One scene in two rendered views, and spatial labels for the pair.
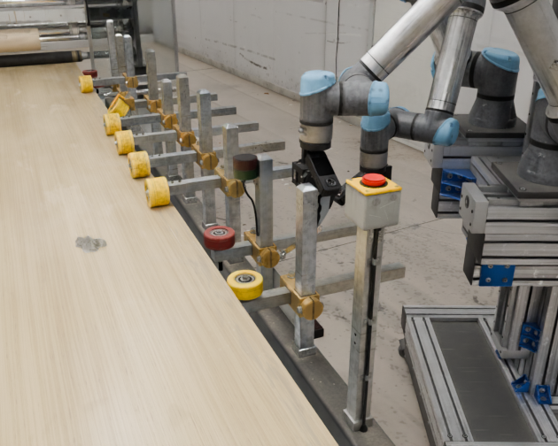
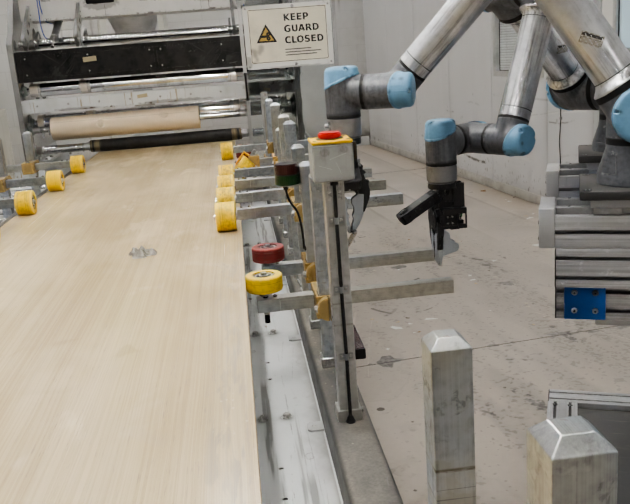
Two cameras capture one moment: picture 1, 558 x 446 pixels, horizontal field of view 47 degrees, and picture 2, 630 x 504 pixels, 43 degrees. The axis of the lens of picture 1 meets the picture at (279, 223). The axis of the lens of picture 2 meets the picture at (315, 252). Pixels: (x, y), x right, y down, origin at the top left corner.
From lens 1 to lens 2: 0.66 m
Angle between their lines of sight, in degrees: 20
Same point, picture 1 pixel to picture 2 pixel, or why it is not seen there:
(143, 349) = (132, 314)
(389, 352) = not seen: hidden behind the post
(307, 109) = (329, 102)
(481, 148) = not seen: hidden behind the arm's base
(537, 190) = (603, 190)
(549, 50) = (574, 22)
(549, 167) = (622, 166)
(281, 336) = (315, 352)
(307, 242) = (320, 234)
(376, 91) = (396, 79)
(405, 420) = not seen: outside the picture
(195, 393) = (153, 339)
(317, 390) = (324, 392)
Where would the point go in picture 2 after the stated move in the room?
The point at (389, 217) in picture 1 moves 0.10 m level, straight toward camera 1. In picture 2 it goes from (342, 170) to (314, 181)
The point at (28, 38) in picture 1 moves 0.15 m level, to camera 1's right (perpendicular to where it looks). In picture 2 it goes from (188, 115) to (213, 114)
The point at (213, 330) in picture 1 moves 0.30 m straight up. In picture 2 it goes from (204, 305) to (187, 153)
